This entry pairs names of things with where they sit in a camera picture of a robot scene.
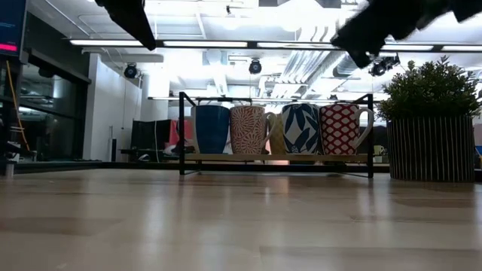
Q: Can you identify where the black partition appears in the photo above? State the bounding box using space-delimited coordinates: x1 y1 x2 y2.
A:
130 119 172 163

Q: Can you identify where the red panel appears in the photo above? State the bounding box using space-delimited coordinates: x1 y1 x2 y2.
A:
165 119 195 154

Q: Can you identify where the LED light bar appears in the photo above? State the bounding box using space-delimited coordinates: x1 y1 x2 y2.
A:
69 38 482 53

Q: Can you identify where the plain blue mug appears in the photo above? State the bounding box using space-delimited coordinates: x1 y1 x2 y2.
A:
191 105 231 154

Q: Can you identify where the white mug blue leaf pattern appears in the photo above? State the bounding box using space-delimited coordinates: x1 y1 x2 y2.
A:
281 103 322 155

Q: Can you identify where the potted plant striped pot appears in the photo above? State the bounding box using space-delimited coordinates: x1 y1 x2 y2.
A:
376 55 482 184

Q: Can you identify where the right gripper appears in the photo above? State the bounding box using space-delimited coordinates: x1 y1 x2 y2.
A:
330 0 453 69

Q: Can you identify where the yellow cable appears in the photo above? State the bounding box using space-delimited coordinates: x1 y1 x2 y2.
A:
5 59 30 151

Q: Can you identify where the yellow dotted mug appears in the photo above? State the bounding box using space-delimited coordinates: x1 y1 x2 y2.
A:
268 112 288 155

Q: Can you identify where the wooden shelf black frame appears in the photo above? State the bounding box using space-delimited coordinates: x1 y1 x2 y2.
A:
178 91 374 178

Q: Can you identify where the black table frame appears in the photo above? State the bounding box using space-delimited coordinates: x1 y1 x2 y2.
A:
14 160 391 175

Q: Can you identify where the red lattice pattern mug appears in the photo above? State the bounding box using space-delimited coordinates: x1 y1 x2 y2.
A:
319 104 375 156

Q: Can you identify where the white mug orange floral pattern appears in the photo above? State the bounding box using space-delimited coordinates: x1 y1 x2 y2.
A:
229 105 279 155

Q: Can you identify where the computer monitor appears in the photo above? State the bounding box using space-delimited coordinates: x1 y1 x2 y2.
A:
0 0 28 58

